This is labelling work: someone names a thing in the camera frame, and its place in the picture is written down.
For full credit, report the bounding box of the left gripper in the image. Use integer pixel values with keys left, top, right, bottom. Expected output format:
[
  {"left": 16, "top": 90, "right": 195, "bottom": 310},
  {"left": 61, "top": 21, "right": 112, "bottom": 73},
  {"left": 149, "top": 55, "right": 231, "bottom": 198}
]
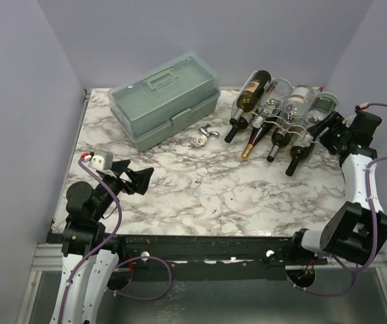
[{"left": 93, "top": 159, "right": 154, "bottom": 219}]

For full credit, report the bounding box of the round clear bottle dark label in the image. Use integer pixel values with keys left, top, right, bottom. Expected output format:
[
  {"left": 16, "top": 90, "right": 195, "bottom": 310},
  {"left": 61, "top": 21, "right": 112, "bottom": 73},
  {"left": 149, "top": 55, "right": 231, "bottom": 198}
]
[{"left": 305, "top": 92, "right": 338, "bottom": 128}]

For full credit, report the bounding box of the clear bottle white label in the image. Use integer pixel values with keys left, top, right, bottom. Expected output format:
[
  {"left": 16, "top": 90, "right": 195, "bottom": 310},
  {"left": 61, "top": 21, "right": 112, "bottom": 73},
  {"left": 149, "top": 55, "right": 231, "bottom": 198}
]
[{"left": 279, "top": 85, "right": 316, "bottom": 130}]

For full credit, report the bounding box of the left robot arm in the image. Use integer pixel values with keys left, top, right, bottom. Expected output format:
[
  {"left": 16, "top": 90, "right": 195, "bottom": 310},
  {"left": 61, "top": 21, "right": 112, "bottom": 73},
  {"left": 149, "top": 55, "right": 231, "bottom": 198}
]
[{"left": 51, "top": 153, "right": 154, "bottom": 323}]

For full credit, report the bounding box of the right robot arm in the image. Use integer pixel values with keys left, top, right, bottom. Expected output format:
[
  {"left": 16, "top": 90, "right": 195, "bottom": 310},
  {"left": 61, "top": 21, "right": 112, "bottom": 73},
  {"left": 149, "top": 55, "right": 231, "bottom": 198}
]
[{"left": 288, "top": 111, "right": 387, "bottom": 265}]

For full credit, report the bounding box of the green bottle black neck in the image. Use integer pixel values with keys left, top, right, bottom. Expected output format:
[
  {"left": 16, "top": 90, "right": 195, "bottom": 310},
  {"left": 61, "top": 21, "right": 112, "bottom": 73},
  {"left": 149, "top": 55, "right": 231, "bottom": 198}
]
[{"left": 285, "top": 144, "right": 313, "bottom": 176}]

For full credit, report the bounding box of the clear bottle silver cap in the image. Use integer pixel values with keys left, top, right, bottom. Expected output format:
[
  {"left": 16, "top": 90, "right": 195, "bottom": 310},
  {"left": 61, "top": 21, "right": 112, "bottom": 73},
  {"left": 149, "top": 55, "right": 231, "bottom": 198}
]
[{"left": 251, "top": 78, "right": 293, "bottom": 128}]

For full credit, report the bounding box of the red wine bottle gold foil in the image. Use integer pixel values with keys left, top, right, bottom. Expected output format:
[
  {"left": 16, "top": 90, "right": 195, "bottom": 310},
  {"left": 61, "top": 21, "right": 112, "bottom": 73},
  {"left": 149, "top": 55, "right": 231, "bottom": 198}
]
[{"left": 241, "top": 122, "right": 272, "bottom": 161}]

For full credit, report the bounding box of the chrome white bottle stopper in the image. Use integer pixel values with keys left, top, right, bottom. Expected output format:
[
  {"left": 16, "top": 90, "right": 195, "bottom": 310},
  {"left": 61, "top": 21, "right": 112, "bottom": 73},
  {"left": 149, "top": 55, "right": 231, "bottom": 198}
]
[{"left": 192, "top": 124, "right": 220, "bottom": 148}]

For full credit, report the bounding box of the dark green bottle top left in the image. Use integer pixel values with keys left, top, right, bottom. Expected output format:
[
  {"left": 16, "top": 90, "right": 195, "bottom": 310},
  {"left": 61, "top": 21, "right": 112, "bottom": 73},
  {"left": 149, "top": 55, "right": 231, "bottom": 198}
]
[{"left": 230, "top": 70, "right": 272, "bottom": 125}]

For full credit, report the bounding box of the dark bottle bottom left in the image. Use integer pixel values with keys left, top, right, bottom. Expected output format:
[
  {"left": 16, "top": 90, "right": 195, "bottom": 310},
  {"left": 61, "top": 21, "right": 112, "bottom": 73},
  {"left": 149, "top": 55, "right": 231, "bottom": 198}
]
[{"left": 224, "top": 113, "right": 253, "bottom": 143}]

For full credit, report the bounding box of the green plastic toolbox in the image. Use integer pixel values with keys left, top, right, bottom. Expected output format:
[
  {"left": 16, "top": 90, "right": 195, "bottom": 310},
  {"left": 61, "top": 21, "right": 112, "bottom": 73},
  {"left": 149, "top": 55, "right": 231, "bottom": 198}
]
[{"left": 108, "top": 53, "right": 220, "bottom": 152}]

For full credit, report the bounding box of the white wire wine rack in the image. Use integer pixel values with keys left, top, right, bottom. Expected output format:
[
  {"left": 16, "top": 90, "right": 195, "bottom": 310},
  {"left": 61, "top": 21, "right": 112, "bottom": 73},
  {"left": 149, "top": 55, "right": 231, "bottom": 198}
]
[{"left": 225, "top": 70, "right": 338, "bottom": 162}]

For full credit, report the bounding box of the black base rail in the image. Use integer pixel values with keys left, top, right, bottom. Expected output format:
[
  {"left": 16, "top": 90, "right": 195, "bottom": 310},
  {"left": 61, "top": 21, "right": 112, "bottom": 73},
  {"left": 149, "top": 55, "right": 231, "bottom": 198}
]
[{"left": 105, "top": 235, "right": 315, "bottom": 282}]

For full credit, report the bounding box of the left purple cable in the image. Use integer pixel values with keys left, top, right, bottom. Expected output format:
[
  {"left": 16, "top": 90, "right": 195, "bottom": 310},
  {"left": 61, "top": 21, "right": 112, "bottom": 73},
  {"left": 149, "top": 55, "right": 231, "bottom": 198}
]
[{"left": 55, "top": 158, "right": 173, "bottom": 324}]

